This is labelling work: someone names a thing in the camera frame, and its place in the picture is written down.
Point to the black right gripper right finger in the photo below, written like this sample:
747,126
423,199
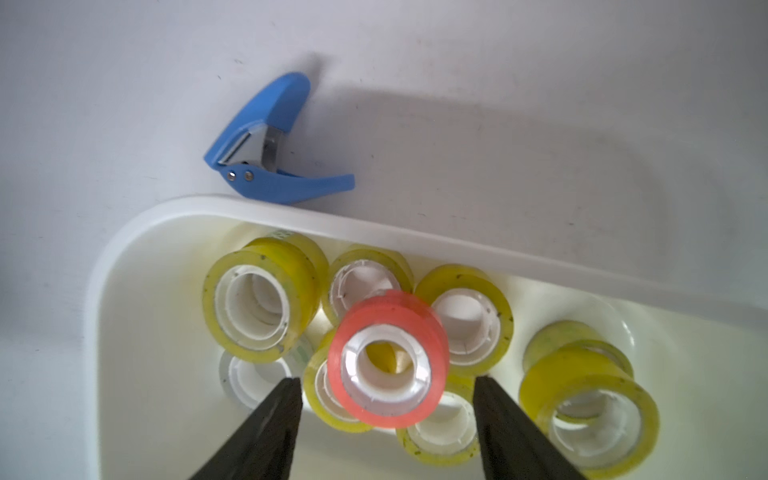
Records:
511,445

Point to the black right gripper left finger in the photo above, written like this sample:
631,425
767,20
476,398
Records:
263,446

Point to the yellow core tape roll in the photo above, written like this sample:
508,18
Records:
449,435
259,300
359,272
475,314
321,399
619,440

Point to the clear white core tape roll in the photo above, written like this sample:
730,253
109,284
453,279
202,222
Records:
248,384

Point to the white storage box tray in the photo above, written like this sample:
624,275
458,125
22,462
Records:
156,410

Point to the red core tape roll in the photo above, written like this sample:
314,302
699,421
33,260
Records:
389,359

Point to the yellow core transparent tape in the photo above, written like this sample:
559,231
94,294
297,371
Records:
564,336

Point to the blue plastic clip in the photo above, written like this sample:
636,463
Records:
246,152

